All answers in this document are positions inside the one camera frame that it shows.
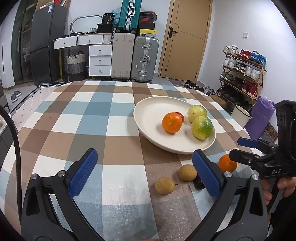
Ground white bucket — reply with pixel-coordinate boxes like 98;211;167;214
231;105;252;128

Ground white drawer desk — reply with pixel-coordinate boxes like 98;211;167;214
54;34;113;76

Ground person's right hand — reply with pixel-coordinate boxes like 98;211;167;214
260;177;296;205

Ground oval mirror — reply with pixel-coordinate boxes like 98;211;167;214
70;15;103;33

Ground wooden shoe rack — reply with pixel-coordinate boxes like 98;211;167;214
217;45;267;110

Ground brown longan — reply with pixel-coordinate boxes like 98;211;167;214
154;177;178;195
178;164;197;181

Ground orange mandarin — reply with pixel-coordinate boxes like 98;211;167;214
162;112;183;133
218;154;237;172

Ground checkered tablecloth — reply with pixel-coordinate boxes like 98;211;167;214
12;81;247;240

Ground wooden door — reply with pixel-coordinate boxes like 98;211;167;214
159;0;212;82

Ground red cherry tomato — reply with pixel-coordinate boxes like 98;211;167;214
176;112;185;122

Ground stacked shoe boxes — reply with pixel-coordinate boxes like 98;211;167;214
138;11;157;31

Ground black refrigerator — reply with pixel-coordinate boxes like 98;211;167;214
30;3;68;85

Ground large green yellow fruit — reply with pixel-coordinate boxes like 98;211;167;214
192;116;213;140

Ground teal suitcase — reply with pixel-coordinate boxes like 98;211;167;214
117;0;142;34

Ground purple bag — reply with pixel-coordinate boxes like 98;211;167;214
244;94;275;139

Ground black cable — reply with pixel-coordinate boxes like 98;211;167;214
0;105;22;214

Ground dark plum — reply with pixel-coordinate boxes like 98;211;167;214
193;174;205;191

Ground silver suitcase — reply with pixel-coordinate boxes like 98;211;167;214
131;36;159;83

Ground orange mandarin front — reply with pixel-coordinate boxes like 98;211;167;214
162;112;183;133

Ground beige suitcase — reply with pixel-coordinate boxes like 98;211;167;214
111;33;135;79

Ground woven laundry basket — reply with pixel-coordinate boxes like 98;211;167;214
67;51;87;82

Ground small yellow green fruit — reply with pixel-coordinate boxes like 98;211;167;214
187;105;207;123

